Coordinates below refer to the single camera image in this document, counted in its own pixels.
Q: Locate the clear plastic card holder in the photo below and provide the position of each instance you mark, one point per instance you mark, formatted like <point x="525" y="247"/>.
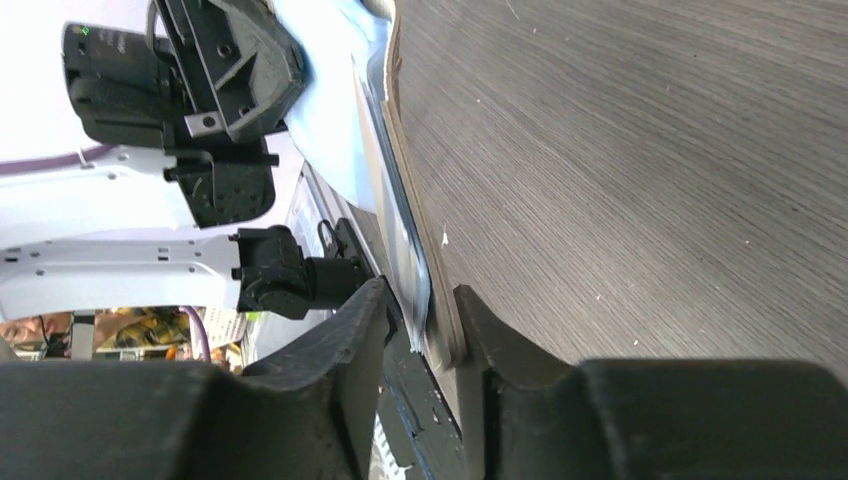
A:
<point x="358" y="132"/>

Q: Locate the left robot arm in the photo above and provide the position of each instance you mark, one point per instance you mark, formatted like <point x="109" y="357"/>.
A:
<point x="134" y="151"/>

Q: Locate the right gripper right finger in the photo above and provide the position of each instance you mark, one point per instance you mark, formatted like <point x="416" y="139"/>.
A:
<point x="526" y="414"/>

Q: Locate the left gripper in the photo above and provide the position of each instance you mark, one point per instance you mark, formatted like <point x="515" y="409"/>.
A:
<point x="237" y="70"/>

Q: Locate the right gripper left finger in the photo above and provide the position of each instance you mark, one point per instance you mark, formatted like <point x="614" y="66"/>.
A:
<point x="306" y="411"/>

